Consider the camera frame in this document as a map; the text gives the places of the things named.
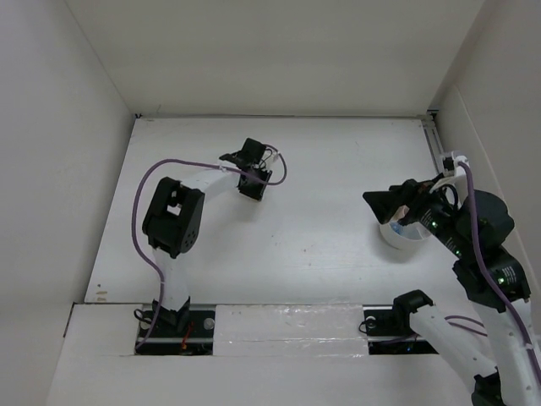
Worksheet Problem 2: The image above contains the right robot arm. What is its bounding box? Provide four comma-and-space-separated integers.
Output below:
359, 176, 540, 405

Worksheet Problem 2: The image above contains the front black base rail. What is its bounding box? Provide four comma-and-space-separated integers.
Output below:
134, 305, 435, 356

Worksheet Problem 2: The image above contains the white round divided container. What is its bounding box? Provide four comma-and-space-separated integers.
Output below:
379, 222, 431, 251

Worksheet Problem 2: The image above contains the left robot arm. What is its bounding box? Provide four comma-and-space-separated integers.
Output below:
131, 138, 281, 337

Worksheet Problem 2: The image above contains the orange pink highlighter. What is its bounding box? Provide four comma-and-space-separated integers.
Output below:
393, 206, 409, 221

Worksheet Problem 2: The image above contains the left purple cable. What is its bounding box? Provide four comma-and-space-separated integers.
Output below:
131, 145, 291, 352

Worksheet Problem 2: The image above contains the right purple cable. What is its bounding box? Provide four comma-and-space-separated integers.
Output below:
443, 162, 536, 352

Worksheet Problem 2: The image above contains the metal rail right side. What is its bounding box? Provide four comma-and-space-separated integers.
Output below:
420, 110, 444, 165

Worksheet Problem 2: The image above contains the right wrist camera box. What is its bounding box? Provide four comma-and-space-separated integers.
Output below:
436, 151, 469, 182

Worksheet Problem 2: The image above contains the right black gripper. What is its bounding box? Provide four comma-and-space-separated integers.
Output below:
361, 171, 471, 256

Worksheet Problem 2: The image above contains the purple cable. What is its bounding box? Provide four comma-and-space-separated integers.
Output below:
443, 162, 536, 352
131, 145, 291, 352

